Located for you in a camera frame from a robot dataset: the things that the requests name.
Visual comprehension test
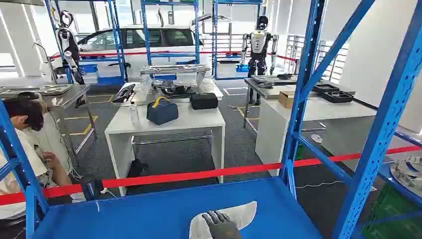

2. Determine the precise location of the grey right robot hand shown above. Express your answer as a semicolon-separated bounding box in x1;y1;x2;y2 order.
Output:
202;210;243;239

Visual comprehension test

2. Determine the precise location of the white plastic car panel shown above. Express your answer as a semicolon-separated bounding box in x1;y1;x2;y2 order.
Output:
189;201;258;239

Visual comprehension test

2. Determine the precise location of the blue steel shelf rack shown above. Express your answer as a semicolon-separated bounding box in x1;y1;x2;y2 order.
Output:
0;0;422;239

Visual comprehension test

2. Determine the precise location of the black zip case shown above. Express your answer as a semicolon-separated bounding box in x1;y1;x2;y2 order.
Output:
190;93;219;111

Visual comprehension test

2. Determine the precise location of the clear water bottle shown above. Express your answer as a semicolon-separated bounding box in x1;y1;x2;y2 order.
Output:
129;101;140;126

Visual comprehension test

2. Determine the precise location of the steel workbench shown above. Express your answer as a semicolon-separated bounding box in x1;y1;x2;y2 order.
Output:
0;84;98;166
244;75;355;129

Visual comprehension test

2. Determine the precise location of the cardboard box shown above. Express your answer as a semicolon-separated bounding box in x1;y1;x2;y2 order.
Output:
278;91;296;109

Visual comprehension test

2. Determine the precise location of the white cluttered table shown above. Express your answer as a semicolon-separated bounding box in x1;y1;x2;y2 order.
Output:
130;79;224;106

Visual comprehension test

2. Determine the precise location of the grey metal parts pile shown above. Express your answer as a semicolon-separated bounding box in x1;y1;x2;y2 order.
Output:
252;74;298;89

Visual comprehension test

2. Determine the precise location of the white counter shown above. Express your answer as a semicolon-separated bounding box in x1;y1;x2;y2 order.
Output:
255;96;377;177

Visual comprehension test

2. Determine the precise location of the silver metal car part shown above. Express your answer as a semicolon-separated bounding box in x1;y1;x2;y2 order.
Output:
140;64;211;87

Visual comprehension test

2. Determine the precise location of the black slotted tray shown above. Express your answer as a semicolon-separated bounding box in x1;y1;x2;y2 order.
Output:
112;83;136;104

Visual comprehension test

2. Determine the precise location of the green crate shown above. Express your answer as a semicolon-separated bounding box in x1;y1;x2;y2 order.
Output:
361;184;422;239

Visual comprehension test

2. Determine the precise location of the black plastic tray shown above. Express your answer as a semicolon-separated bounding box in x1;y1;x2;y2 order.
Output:
311;84;340;94
321;91;354;104

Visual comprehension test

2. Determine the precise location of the blue background shelf rack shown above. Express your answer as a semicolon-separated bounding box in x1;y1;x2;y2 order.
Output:
44;0;127;85
211;0;263;81
140;0;201;80

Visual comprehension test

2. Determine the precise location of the white black humanoid robot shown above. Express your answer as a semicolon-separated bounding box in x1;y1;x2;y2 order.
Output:
54;9;86;85
240;15;280;106

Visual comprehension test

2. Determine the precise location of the silver metal parts stack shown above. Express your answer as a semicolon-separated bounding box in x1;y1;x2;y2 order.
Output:
390;156;422;197

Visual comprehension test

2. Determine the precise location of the thin red barrier tape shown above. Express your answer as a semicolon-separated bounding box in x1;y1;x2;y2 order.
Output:
49;49;298;63

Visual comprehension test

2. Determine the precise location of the white car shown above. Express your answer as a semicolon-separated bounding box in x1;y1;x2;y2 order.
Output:
49;24;211;80

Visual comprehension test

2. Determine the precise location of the silver metal parts tray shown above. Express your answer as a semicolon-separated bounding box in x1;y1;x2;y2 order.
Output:
0;84;73;97

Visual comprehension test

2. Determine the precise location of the person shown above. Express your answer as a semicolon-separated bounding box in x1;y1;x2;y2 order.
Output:
0;92;75;220

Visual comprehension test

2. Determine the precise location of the white floor cable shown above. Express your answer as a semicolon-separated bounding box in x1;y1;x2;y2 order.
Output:
295;179;345;189

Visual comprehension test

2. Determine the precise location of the navy bag yellow handle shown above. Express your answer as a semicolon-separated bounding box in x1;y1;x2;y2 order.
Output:
146;96;179;126

